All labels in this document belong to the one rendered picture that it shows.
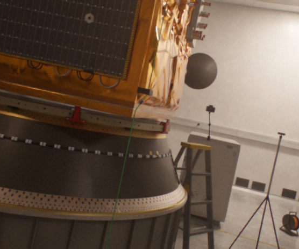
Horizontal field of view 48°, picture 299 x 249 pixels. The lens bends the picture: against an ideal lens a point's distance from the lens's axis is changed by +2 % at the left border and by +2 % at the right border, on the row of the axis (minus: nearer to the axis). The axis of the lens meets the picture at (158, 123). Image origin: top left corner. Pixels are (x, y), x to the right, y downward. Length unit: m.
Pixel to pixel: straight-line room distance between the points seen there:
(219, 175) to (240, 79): 4.60
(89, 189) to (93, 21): 0.96
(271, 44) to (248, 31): 0.76
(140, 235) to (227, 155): 3.93
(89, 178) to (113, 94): 0.55
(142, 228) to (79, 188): 0.52
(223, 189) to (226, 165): 0.43
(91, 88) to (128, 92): 0.21
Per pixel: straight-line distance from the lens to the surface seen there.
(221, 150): 5.99
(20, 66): 2.06
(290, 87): 10.27
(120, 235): 2.17
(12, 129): 2.17
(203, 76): 10.03
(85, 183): 2.04
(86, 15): 1.90
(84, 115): 2.10
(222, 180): 6.07
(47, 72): 1.97
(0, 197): 2.02
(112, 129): 2.20
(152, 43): 1.85
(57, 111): 2.10
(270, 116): 10.12
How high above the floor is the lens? 1.83
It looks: 2 degrees down
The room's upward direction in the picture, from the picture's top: 12 degrees clockwise
